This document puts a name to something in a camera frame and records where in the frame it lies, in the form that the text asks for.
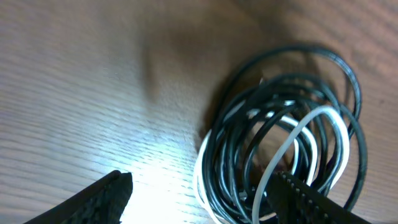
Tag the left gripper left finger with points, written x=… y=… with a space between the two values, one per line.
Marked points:
x=102 y=202

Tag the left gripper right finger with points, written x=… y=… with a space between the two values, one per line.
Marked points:
x=295 y=202

